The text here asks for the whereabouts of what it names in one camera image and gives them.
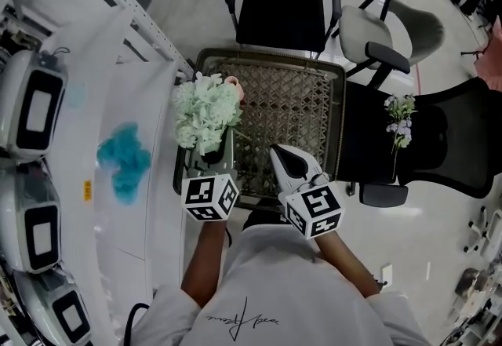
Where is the person's white shirt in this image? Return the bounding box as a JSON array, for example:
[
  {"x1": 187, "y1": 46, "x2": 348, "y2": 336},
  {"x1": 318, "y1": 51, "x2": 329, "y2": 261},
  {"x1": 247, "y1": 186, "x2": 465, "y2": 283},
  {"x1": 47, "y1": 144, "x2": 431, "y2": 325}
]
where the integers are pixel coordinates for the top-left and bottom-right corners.
[{"x1": 129, "y1": 224, "x2": 432, "y2": 346}]

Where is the grey shell chair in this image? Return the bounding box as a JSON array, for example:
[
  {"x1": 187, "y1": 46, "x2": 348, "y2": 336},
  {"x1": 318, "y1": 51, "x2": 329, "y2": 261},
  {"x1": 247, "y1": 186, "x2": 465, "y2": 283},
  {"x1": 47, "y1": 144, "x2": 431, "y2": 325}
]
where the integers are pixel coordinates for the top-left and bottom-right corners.
[{"x1": 331, "y1": 0, "x2": 446, "y2": 90}]

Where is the black mesh office chair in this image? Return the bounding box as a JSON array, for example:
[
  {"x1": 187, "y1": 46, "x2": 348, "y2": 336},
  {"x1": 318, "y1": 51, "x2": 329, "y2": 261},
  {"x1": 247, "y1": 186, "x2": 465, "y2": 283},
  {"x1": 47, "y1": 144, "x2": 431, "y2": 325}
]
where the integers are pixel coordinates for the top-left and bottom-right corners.
[{"x1": 225, "y1": 0, "x2": 343, "y2": 61}]

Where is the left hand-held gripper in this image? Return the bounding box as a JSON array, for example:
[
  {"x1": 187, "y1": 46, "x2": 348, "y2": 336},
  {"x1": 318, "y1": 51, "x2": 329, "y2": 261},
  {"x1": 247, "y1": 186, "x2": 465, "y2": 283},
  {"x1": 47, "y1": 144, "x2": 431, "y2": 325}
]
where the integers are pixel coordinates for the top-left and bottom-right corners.
[{"x1": 180, "y1": 127, "x2": 240, "y2": 223}]

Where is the wicker glass-top table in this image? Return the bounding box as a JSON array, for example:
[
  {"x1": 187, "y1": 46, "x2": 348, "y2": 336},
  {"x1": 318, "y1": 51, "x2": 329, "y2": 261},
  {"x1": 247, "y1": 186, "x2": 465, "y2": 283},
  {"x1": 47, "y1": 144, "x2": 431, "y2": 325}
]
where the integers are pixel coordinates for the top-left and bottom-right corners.
[{"x1": 172, "y1": 47, "x2": 348, "y2": 212}]

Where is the person's right forearm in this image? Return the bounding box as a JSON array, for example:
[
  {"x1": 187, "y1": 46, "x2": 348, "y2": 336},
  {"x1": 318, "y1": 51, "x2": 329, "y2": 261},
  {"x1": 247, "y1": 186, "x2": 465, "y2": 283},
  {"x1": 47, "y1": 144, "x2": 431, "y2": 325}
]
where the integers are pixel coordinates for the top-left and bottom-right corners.
[{"x1": 313, "y1": 234, "x2": 380, "y2": 298}]

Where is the black high-back office chair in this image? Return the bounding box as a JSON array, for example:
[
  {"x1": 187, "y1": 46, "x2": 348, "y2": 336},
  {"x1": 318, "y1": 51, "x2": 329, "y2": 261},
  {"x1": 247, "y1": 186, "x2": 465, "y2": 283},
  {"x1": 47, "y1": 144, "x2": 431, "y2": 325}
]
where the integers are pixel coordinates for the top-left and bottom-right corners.
[{"x1": 333, "y1": 77, "x2": 502, "y2": 208}]

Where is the pink vase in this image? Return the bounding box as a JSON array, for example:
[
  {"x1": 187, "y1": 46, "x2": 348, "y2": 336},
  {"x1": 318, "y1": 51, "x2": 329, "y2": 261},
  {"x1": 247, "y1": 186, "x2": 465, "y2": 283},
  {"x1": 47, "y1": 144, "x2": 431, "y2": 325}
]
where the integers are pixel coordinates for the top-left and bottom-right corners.
[{"x1": 224, "y1": 75, "x2": 247, "y2": 109}]

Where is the purple flower sprig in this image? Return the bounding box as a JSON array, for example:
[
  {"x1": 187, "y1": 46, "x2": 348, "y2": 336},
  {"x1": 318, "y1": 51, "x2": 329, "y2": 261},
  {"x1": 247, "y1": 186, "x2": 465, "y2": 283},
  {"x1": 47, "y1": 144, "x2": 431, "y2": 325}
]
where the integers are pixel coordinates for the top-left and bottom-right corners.
[{"x1": 384, "y1": 93, "x2": 417, "y2": 180}]

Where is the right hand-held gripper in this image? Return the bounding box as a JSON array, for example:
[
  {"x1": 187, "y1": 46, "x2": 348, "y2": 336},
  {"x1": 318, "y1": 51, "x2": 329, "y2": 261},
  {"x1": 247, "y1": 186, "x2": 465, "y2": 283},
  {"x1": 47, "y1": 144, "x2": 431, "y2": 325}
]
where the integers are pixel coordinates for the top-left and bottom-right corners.
[{"x1": 270, "y1": 144, "x2": 346, "y2": 240}]

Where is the white flowers bunch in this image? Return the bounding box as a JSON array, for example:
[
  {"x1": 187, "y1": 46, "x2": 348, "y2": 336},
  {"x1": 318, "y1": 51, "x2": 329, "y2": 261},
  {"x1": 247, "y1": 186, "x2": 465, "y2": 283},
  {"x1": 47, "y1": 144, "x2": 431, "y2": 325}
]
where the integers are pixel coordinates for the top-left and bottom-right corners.
[{"x1": 172, "y1": 71, "x2": 245, "y2": 157}]

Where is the white swivel chair base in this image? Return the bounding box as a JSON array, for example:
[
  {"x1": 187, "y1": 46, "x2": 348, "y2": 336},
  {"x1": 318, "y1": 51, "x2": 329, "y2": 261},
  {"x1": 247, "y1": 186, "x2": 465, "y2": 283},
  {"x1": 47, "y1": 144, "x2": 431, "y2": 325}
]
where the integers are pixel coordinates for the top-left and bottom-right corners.
[{"x1": 464, "y1": 206, "x2": 502, "y2": 255}]

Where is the person's left forearm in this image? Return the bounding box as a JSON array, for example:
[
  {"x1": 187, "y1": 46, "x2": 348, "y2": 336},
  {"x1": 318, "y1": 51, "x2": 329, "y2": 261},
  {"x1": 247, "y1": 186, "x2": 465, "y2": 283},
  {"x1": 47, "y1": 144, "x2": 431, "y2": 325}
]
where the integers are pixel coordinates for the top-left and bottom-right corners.
[{"x1": 180, "y1": 218, "x2": 228, "y2": 308}]

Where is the thick black cable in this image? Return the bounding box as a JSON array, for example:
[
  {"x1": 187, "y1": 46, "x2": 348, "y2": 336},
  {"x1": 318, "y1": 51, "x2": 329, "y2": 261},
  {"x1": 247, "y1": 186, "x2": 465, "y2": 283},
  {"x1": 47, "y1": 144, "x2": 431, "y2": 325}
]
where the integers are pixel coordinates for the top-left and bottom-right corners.
[{"x1": 127, "y1": 301, "x2": 152, "y2": 337}]

